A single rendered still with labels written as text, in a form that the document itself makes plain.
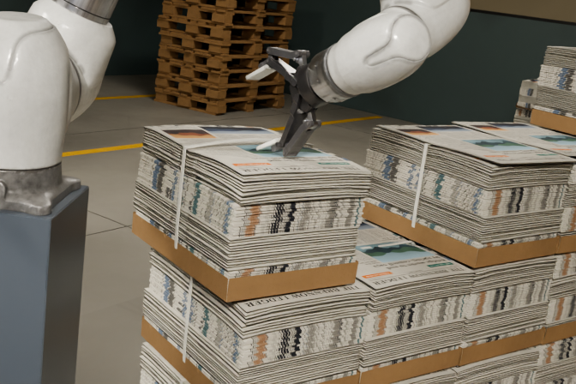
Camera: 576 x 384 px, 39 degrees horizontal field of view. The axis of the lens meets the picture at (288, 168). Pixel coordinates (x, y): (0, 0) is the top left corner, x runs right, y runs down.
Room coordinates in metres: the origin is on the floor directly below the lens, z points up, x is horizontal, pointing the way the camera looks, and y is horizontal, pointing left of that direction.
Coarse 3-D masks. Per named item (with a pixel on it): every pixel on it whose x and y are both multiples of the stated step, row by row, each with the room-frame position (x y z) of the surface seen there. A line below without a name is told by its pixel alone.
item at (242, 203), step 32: (224, 160) 1.34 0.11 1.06; (256, 160) 1.38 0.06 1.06; (288, 160) 1.42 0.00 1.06; (320, 160) 1.46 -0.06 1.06; (192, 192) 1.41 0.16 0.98; (224, 192) 1.33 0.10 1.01; (256, 192) 1.30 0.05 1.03; (288, 192) 1.34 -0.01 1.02; (320, 192) 1.38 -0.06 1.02; (352, 192) 1.43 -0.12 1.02; (192, 224) 1.39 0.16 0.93; (224, 224) 1.31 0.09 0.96; (256, 224) 1.31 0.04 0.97; (288, 224) 1.35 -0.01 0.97; (320, 224) 1.40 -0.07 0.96; (352, 224) 1.44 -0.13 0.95; (224, 256) 1.29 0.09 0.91; (256, 256) 1.32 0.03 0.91; (288, 256) 1.36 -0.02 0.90; (320, 256) 1.41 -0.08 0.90; (352, 256) 1.45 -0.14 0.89
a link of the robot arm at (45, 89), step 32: (0, 32) 1.16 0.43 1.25; (32, 32) 1.18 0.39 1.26; (0, 64) 1.14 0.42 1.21; (32, 64) 1.16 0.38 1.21; (64, 64) 1.21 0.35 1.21; (0, 96) 1.13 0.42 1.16; (32, 96) 1.15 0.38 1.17; (64, 96) 1.21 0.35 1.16; (0, 128) 1.13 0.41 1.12; (32, 128) 1.15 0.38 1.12; (64, 128) 1.22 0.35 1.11; (0, 160) 1.14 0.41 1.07; (32, 160) 1.16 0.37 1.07
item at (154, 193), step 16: (144, 128) 1.58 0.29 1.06; (160, 128) 1.56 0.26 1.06; (176, 128) 1.58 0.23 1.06; (192, 128) 1.60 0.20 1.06; (208, 128) 1.62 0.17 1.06; (224, 128) 1.65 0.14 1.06; (240, 128) 1.68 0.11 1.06; (256, 128) 1.71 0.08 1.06; (144, 144) 1.57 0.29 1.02; (160, 144) 1.52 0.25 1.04; (176, 144) 1.47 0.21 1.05; (144, 160) 1.57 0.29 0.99; (160, 160) 1.52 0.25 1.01; (176, 160) 1.46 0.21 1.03; (144, 176) 1.56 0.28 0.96; (160, 176) 1.50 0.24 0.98; (176, 176) 1.46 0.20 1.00; (144, 192) 1.54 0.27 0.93; (160, 192) 1.50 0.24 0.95; (144, 208) 1.54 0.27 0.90; (160, 208) 1.49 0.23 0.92; (160, 224) 1.48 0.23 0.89
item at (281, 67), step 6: (270, 60) 1.47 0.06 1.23; (276, 60) 1.47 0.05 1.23; (270, 66) 1.46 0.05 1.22; (276, 66) 1.45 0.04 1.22; (282, 66) 1.44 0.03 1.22; (288, 66) 1.45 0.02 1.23; (282, 72) 1.43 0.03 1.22; (288, 72) 1.42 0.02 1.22; (294, 72) 1.43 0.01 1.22; (288, 78) 1.41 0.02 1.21; (294, 78) 1.39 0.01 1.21; (294, 84) 1.39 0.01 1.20
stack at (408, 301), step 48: (384, 240) 1.77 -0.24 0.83; (144, 288) 1.58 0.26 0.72; (192, 288) 1.45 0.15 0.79; (336, 288) 1.43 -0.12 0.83; (384, 288) 1.48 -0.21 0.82; (432, 288) 1.57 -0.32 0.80; (480, 288) 1.66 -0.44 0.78; (528, 288) 1.77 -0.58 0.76; (192, 336) 1.42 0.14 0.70; (240, 336) 1.29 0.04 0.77; (288, 336) 1.35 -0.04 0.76; (336, 336) 1.41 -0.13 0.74; (384, 336) 1.50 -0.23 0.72; (432, 336) 1.58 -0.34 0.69; (480, 336) 1.68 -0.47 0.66
